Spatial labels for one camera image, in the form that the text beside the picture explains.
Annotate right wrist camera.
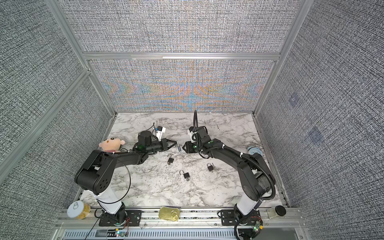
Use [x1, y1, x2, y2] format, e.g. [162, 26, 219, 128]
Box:
[188, 126, 198, 143]

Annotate plush doll toy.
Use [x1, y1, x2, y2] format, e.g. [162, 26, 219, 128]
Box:
[99, 138, 126, 153]

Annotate light blue alarm clock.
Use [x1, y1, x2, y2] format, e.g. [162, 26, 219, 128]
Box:
[247, 146, 263, 156]

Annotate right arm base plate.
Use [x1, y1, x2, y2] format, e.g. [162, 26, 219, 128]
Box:
[218, 210, 262, 226]

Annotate gold sardine tin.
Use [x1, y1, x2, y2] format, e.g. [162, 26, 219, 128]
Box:
[159, 207, 181, 222]

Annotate black padlock open shackle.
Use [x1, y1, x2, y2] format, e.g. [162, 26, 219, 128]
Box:
[179, 170, 191, 181]

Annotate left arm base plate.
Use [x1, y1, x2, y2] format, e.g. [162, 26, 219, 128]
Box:
[99, 210, 143, 228]

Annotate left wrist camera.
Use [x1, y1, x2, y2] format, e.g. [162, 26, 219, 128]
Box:
[155, 126, 166, 141]

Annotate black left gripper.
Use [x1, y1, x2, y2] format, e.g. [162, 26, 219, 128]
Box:
[146, 139, 177, 155]

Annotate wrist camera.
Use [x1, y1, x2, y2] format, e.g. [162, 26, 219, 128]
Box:
[155, 126, 166, 141]
[188, 126, 198, 143]

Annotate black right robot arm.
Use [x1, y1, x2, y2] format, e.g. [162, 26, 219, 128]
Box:
[183, 126, 276, 221]

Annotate small bottle black cap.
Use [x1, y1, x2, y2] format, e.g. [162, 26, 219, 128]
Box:
[267, 205, 287, 219]

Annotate black padlock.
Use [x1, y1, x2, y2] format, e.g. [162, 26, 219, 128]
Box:
[207, 163, 215, 172]
[167, 155, 175, 165]

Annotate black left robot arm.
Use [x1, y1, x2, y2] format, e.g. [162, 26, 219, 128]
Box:
[74, 131, 178, 227]

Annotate aluminium front rail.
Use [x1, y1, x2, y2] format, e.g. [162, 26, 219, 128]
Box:
[54, 207, 309, 230]

